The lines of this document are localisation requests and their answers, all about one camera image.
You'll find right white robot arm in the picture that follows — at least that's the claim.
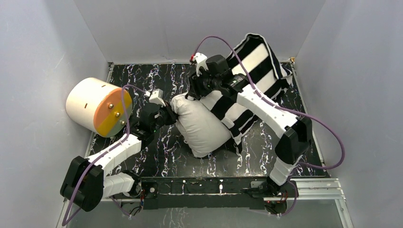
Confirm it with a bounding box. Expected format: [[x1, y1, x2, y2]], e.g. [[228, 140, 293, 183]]
[[189, 53, 312, 197]]

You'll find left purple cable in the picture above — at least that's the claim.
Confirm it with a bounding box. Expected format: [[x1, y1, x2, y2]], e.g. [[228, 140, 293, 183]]
[[63, 84, 155, 225]]

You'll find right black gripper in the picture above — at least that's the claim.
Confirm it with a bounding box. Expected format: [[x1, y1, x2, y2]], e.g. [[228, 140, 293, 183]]
[[187, 66, 221, 100]]

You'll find purple cable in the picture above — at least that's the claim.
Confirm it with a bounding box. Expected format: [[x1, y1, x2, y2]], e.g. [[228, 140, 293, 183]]
[[191, 36, 346, 171], [63, 84, 155, 225]]

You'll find white orange cylinder roll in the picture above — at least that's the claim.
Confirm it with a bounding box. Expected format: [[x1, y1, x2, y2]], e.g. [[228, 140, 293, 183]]
[[66, 77, 133, 138]]

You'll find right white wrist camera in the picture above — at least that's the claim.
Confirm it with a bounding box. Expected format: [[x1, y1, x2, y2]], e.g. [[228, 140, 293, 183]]
[[191, 52, 208, 76]]

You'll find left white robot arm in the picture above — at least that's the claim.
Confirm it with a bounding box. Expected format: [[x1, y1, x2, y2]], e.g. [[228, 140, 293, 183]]
[[60, 102, 178, 212]]

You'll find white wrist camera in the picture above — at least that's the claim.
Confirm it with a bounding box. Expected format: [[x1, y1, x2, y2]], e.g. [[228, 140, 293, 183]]
[[191, 52, 208, 76], [144, 89, 166, 107]]

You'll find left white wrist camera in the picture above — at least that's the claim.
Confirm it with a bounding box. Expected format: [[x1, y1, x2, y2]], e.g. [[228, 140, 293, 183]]
[[144, 89, 166, 107]]

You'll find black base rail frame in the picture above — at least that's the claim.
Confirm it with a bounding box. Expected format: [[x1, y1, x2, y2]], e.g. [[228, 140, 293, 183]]
[[117, 176, 299, 214]]

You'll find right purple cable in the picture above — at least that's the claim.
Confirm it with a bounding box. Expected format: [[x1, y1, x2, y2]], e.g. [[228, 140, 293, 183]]
[[191, 36, 346, 171]]

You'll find white pillow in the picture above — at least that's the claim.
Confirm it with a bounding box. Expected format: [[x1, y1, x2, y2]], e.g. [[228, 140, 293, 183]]
[[171, 94, 231, 158]]

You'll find black white striped pillowcase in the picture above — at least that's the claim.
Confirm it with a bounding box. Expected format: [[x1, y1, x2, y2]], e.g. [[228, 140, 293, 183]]
[[200, 33, 294, 155]]

